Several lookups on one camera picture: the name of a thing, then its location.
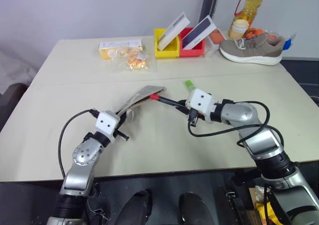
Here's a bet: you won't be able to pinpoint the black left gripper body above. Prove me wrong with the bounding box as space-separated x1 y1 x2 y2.
113 113 123 137

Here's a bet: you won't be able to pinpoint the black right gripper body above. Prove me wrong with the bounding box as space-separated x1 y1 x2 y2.
184 99 200 123

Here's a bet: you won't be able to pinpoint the red capped black marker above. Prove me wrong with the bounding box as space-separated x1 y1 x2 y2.
149 93 186 111

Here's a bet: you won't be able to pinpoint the beige grid pouch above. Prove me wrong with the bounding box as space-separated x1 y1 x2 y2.
114 85 167 122

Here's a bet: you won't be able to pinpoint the green highlighter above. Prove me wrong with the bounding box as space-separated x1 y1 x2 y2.
183 80 196 92

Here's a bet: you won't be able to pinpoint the red plastic bin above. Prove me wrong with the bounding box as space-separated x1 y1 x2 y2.
178 27 207 58

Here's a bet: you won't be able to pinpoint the yellow plastic bin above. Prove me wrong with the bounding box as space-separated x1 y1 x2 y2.
154 28 181 59

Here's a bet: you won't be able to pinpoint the clear bag of snacks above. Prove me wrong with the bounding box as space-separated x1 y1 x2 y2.
109 46 157 73

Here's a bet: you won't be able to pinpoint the yellow white carton box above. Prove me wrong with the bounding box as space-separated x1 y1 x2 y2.
98 39 144 60

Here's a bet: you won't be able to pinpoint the dark purple phone box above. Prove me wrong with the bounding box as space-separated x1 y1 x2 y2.
181 15 216 50

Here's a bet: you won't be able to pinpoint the white flat box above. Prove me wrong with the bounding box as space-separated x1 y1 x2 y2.
157 10 190 51

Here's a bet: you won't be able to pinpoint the dark rounded shape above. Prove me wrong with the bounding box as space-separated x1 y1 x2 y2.
179 192 213 225
116 189 153 225

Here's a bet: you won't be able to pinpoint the orange topped clear box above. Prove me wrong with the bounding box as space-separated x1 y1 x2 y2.
207 28 227 52

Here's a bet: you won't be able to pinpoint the grey sneaker white sole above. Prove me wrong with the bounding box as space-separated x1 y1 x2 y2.
219 33 286 66

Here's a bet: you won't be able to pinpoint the small cream capped jar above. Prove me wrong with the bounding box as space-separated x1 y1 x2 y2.
227 19 250 40

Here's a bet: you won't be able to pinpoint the clear bag orange items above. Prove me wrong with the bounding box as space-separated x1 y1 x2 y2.
245 27 278 40

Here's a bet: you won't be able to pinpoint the brown cardboard box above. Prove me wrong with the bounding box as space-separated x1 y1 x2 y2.
248 186 269 211

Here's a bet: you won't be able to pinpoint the dark grey seat cushion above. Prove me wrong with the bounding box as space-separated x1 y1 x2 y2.
0 83 28 132

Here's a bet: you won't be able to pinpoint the white crumpled fabric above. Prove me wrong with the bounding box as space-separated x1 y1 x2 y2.
0 49 38 93

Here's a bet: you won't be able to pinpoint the yellow cooking oil bottle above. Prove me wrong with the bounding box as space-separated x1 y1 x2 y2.
229 0 265 39

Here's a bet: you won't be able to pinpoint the blue and white packet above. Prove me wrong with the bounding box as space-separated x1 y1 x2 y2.
283 32 298 51

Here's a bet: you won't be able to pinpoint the yellow cloth item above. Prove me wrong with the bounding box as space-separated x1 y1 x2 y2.
256 202 277 225

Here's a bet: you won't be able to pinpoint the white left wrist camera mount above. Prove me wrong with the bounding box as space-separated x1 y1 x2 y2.
95 111 121 144

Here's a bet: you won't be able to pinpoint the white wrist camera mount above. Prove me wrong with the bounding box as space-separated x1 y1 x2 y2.
186 88 218 122
95 111 121 144

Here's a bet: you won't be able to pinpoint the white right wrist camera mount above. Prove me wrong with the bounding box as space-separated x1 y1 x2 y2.
186 88 218 122

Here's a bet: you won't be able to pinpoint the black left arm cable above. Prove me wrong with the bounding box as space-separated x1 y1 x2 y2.
57 108 101 179

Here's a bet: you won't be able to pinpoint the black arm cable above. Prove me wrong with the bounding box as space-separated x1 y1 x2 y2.
186 101 271 146
57 108 101 179

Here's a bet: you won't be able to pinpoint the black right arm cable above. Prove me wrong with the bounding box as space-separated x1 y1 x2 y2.
186 101 271 146

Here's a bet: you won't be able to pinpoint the black metal bracket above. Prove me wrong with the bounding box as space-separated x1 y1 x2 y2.
223 184 248 225

